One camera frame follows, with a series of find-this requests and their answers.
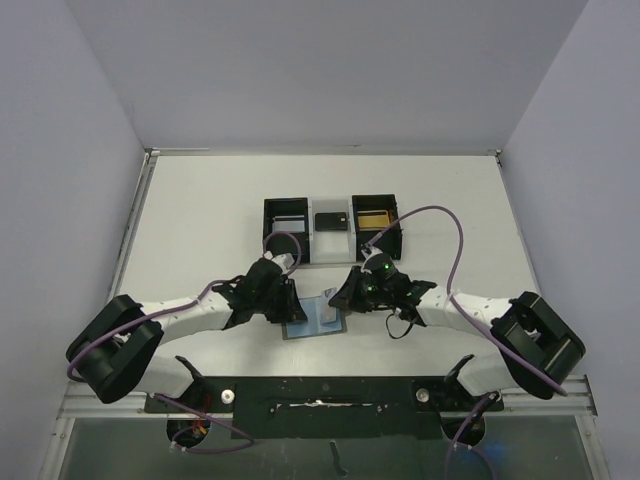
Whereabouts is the silver diamond VIP card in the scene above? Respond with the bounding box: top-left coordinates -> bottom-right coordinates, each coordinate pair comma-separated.
272,216 -> 307,233

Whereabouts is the black white sorting tray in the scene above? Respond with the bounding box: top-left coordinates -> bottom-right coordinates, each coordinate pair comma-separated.
263,194 -> 403,265

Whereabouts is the white lion VIP card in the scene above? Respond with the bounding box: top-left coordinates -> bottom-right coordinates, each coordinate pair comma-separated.
319,288 -> 338,325

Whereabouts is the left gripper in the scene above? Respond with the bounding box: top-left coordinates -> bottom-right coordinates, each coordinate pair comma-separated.
254,278 -> 306,323

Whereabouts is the black loop cable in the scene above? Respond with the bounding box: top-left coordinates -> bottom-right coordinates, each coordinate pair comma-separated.
384,312 -> 419,341

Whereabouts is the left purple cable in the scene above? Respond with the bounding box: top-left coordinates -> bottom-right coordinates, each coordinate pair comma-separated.
67,232 -> 304,455

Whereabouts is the black card in tray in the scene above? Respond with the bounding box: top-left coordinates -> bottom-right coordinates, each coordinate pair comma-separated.
314,212 -> 349,232

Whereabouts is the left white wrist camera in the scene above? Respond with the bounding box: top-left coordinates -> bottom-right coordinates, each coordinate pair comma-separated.
263,251 -> 296,275

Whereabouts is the grey card holder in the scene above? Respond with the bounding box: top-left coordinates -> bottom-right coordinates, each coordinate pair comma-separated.
282,296 -> 347,340

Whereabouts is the gold card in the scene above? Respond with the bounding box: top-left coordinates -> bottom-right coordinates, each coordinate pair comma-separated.
357,210 -> 393,232

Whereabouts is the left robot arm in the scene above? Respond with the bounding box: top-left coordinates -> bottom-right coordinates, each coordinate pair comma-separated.
66,253 -> 306,411

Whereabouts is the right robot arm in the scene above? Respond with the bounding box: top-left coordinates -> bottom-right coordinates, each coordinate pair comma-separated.
329,252 -> 586,409

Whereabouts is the purple cable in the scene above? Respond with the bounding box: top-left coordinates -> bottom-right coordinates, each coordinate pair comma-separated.
364,205 -> 569,480
67,232 -> 304,455

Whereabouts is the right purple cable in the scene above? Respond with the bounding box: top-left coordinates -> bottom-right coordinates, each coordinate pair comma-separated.
364,205 -> 569,480

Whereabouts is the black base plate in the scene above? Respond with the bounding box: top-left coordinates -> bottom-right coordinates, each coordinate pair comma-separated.
144,373 -> 503,447

